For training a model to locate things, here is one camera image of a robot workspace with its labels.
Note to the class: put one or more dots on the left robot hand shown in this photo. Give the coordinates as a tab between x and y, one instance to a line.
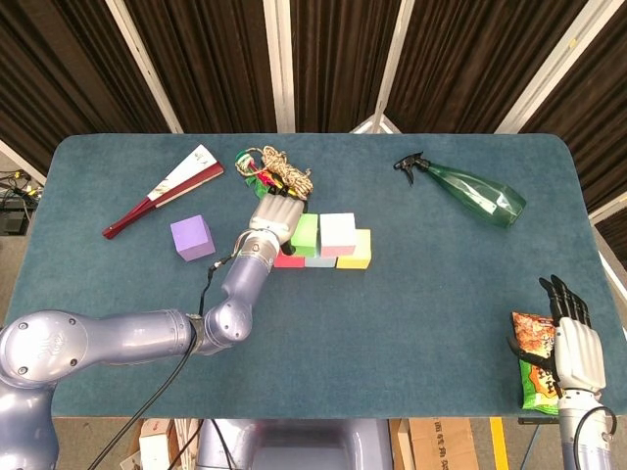
276	215

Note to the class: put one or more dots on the snack packet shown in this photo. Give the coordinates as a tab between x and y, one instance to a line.
536	338

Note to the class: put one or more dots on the colourful feather toy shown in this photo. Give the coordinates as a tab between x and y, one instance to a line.
245	164

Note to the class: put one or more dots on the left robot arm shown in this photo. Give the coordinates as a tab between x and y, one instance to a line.
122	343

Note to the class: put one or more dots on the purple foam cube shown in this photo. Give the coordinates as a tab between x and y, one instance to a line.
191	237

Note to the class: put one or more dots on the green foam cube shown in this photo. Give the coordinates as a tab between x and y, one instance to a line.
306	235

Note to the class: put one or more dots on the dark brown curtain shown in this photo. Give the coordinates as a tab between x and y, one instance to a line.
220	59

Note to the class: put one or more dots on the yellow foam cube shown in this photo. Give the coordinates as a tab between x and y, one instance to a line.
360	254

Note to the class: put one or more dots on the brown cardboard box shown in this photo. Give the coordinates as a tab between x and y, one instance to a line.
441	445

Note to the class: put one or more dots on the black electronics box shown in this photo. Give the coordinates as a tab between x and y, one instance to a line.
11	222

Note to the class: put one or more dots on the green plastic spray bottle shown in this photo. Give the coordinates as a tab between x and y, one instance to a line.
475	193

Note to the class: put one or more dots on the pink foam cube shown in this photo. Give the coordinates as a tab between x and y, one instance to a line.
337	232

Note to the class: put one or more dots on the grey-blue robot torso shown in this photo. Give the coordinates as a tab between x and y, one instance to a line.
303	445

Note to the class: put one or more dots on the folded red paper fan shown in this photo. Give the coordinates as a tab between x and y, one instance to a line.
176	186

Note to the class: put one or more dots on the blue felt table cloth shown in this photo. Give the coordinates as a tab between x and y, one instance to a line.
313	343

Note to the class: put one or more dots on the white cardboard box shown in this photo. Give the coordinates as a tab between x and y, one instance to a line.
154	448

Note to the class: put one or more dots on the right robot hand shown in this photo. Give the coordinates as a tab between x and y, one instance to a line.
580	360

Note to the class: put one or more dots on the light blue foam cube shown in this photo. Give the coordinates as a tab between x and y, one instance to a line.
318	262

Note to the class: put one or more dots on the white partition frame post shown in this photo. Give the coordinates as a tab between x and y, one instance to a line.
610	205
142	59
568	44
395	49
19	161
279	63

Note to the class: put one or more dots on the red foam cube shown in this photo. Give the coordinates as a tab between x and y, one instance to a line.
289	262

